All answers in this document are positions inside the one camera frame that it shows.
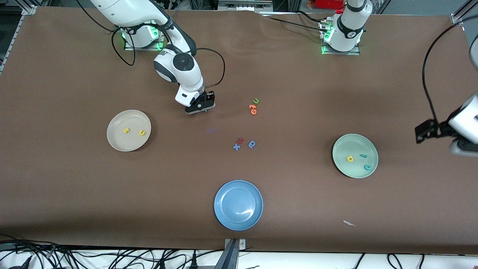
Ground pale green plate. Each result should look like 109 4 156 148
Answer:
332 134 379 179

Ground beige plate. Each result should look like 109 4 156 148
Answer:
106 109 152 152

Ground blue plate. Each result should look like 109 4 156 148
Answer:
214 180 264 231

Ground red box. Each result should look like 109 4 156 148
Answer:
316 0 344 10

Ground brown paper table cover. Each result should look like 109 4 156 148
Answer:
0 7 478 255

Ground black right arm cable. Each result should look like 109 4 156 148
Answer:
77 0 226 94

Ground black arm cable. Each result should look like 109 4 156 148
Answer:
422 15 478 124
77 0 226 94

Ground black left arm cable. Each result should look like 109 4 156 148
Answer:
422 15 478 124

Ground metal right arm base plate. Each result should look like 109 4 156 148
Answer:
124 15 167 51

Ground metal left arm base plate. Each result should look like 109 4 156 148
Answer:
321 22 361 56

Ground black cable on cover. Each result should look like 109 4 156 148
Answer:
261 10 326 33

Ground metal table clamp bracket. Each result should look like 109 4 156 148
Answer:
223 238 247 269

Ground black floor cable bundle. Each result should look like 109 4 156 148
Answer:
0 234 224 269

